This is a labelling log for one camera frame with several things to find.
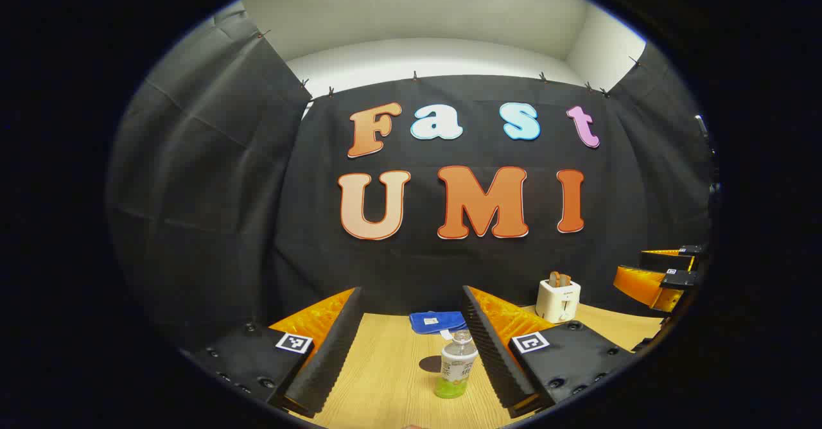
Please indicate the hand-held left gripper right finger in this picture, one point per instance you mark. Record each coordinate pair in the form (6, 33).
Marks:
(491, 352)

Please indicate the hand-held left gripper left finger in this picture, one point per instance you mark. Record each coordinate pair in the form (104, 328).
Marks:
(331, 352)

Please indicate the round dark coaster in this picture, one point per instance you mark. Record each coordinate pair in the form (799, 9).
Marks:
(429, 365)

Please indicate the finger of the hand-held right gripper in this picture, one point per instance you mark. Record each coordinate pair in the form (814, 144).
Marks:
(679, 280)
(668, 261)

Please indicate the blue towel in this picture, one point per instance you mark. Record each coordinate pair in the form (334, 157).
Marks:
(437, 323)

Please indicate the black backdrop cloth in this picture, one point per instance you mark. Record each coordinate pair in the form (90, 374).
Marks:
(449, 262)

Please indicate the brown toast slice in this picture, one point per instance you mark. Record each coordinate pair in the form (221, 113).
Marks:
(553, 280)
(565, 280)

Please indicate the white toaster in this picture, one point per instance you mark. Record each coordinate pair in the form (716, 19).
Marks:
(555, 304)

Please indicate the clear plastic water bottle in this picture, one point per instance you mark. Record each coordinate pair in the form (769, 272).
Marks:
(457, 368)

